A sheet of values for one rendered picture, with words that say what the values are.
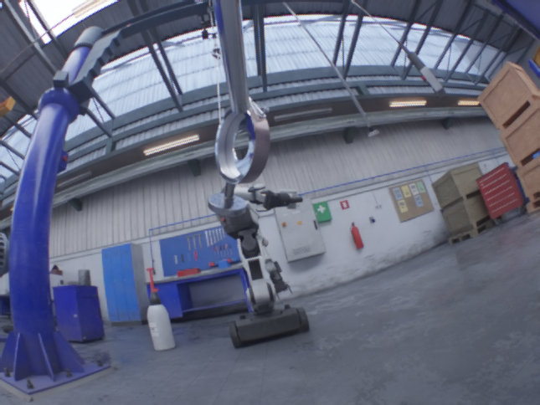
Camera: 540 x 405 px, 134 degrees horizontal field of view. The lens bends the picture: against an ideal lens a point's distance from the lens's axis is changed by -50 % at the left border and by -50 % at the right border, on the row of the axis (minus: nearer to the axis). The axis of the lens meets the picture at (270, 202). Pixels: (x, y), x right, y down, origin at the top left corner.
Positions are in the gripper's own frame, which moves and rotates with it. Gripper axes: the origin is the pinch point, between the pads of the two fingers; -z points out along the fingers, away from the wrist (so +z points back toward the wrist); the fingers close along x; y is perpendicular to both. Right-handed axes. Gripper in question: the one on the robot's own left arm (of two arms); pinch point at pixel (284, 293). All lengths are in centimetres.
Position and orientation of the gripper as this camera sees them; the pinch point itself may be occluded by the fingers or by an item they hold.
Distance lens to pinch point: 180.4
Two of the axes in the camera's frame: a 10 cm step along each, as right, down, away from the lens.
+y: 3.5, 4.4, 8.2
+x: 8.4, -5.4, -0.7
